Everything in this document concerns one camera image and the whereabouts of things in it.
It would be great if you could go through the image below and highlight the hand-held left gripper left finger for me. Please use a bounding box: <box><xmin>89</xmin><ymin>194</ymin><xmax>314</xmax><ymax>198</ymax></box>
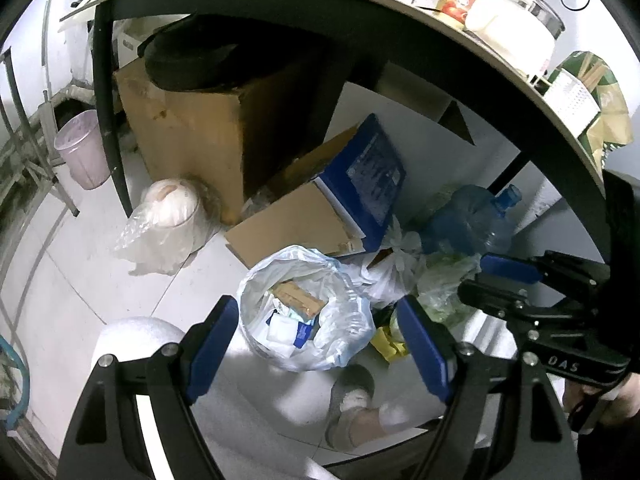
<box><xmin>56</xmin><ymin>295</ymin><xmax>240</xmax><ymax>480</ymax></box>

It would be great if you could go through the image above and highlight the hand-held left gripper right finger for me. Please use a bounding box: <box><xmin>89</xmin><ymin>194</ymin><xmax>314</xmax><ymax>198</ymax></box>
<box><xmin>395</xmin><ymin>295</ymin><xmax>583</xmax><ymax>480</ymax></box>

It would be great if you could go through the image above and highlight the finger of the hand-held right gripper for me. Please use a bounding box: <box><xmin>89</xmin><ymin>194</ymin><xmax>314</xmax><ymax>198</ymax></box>
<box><xmin>457</xmin><ymin>279</ymin><xmax>566</xmax><ymax>342</ymax></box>
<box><xmin>479</xmin><ymin>252</ymin><xmax>609</xmax><ymax>306</ymax></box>

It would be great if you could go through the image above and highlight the trash bin with blue liner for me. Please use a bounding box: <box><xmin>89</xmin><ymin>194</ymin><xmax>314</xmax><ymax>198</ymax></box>
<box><xmin>237</xmin><ymin>245</ymin><xmax>376</xmax><ymax>373</ymax></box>

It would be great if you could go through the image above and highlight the brown wrapper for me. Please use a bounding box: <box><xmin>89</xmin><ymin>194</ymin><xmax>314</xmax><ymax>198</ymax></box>
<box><xmin>272</xmin><ymin>280</ymin><xmax>326</xmax><ymax>317</ymax></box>

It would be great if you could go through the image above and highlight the person's right hand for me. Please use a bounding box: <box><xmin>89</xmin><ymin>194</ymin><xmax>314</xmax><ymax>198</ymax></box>
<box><xmin>561</xmin><ymin>371</ymin><xmax>640</xmax><ymax>433</ymax></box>

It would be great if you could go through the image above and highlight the yellow packet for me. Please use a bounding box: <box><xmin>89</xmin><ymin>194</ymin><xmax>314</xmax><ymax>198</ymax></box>
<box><xmin>370</xmin><ymin>325</ymin><xmax>413</xmax><ymax>363</ymax></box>

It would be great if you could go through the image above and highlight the cabbage in plastic bag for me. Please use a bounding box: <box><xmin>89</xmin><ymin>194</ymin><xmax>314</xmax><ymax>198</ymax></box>
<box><xmin>390</xmin><ymin>252</ymin><xmax>483</xmax><ymax>341</ymax></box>

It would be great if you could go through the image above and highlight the blue water jug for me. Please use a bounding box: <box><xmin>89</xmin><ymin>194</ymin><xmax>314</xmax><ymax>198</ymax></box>
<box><xmin>420</xmin><ymin>184</ymin><xmax>523</xmax><ymax>261</ymax></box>

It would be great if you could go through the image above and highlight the person's left leg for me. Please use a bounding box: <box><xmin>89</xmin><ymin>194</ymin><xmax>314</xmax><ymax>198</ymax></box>
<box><xmin>90</xmin><ymin>316</ymin><xmax>331</xmax><ymax>480</ymax></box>

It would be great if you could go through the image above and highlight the tied white plastic bag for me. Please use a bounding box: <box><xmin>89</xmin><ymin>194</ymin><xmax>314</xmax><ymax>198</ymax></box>
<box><xmin>360</xmin><ymin>215</ymin><xmax>426</xmax><ymax>306</ymax></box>

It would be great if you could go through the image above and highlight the grey fluffy slipper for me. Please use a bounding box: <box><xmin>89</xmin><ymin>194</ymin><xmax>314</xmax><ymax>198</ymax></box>
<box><xmin>325</xmin><ymin>364</ymin><xmax>376</xmax><ymax>451</ymax></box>

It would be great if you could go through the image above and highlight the white sack in plastic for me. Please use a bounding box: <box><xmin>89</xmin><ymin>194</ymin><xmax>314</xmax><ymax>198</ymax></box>
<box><xmin>112</xmin><ymin>177</ymin><xmax>221</xmax><ymax>276</ymax></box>

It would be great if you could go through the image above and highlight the flat cardboard box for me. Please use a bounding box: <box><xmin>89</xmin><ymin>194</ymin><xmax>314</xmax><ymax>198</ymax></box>
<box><xmin>224</xmin><ymin>125</ymin><xmax>368</xmax><ymax>268</ymax></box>

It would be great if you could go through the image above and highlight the blue box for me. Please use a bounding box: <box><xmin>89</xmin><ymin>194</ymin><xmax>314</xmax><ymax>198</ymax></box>
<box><xmin>312</xmin><ymin>112</ymin><xmax>407</xmax><ymax>253</ymax></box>

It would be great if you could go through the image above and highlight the white chopstick holder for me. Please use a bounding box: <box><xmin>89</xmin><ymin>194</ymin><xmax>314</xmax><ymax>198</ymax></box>
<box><xmin>542</xmin><ymin>67</ymin><xmax>601</xmax><ymax>133</ymax></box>

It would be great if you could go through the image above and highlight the green woven bag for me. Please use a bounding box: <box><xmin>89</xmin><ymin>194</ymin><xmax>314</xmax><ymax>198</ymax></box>
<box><xmin>547</xmin><ymin>50</ymin><xmax>635</xmax><ymax>171</ymax></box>

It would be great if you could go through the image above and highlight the large cardboard box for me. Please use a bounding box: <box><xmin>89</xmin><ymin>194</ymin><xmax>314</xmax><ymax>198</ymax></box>
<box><xmin>112</xmin><ymin>45</ymin><xmax>341</xmax><ymax>226</ymax></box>

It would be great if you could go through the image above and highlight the bundle of wooden chopsticks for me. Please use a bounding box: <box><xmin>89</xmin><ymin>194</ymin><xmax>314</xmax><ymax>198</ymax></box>
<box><xmin>575</xmin><ymin>55</ymin><xmax>608</xmax><ymax>91</ymax></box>

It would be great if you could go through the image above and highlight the grey metal stand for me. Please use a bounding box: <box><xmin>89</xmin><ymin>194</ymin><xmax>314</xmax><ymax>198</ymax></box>
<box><xmin>0</xmin><ymin>47</ymin><xmax>81</xmax><ymax>218</ymax></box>

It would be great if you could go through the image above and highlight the pink plastic bin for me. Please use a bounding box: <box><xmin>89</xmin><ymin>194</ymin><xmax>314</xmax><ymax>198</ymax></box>
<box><xmin>54</xmin><ymin>110</ymin><xmax>112</xmax><ymax>191</ymax></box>

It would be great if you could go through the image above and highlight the white rice cooker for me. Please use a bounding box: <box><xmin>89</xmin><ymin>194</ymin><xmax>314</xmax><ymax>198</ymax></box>
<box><xmin>465</xmin><ymin>0</ymin><xmax>566</xmax><ymax>78</ymax></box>

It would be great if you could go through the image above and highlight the black round pan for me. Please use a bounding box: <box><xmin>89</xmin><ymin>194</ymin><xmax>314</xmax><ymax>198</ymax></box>
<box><xmin>137</xmin><ymin>15</ymin><xmax>311</xmax><ymax>93</ymax></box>

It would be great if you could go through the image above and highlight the blue hose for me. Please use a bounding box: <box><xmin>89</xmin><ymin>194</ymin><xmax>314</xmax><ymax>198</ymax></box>
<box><xmin>0</xmin><ymin>335</ymin><xmax>31</xmax><ymax>431</ymax></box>

